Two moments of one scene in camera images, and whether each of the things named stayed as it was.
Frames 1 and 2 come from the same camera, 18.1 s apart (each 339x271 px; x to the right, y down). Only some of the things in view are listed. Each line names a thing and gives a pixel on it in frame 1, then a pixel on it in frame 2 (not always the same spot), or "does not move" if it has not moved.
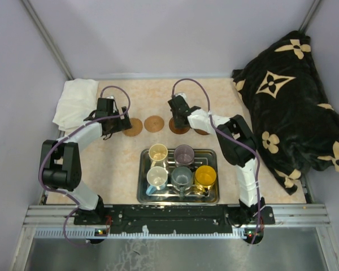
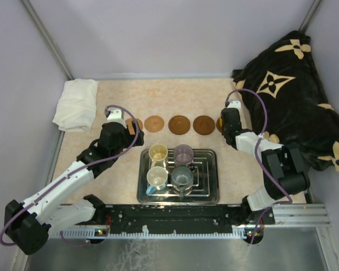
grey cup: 181,178 does not move
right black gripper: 177,125 → 223,129
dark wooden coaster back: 178,131 does not move
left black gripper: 123,124 → 130,137
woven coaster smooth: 153,123 does not move
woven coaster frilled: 136,129 does not move
